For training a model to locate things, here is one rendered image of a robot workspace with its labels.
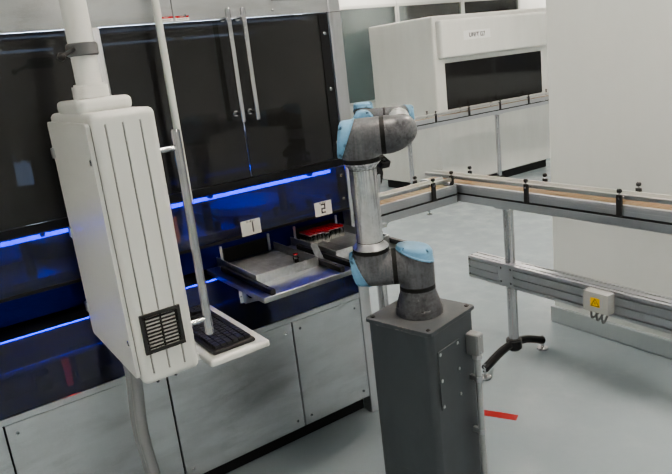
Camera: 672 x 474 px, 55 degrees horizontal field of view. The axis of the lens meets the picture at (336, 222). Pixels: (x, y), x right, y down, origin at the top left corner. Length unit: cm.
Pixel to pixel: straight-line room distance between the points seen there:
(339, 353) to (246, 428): 51
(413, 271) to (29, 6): 143
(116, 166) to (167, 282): 35
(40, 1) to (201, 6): 53
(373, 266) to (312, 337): 85
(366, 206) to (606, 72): 181
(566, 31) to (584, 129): 50
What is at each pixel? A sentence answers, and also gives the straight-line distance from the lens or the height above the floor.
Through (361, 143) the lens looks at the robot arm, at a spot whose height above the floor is 137.
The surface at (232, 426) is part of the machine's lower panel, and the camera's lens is 273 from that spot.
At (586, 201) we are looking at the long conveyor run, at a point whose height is 93.
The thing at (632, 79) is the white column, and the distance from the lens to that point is 339.
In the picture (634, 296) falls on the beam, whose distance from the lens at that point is 289.
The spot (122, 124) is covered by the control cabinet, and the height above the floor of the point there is 151.
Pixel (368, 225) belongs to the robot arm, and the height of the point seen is 111.
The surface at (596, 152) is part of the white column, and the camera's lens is 353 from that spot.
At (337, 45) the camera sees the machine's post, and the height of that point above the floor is 167.
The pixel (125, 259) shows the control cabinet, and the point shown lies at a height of 117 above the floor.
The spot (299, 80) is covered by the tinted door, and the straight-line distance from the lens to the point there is 260.
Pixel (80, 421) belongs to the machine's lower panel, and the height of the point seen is 50.
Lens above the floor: 161
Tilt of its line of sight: 14 degrees down
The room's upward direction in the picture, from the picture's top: 7 degrees counter-clockwise
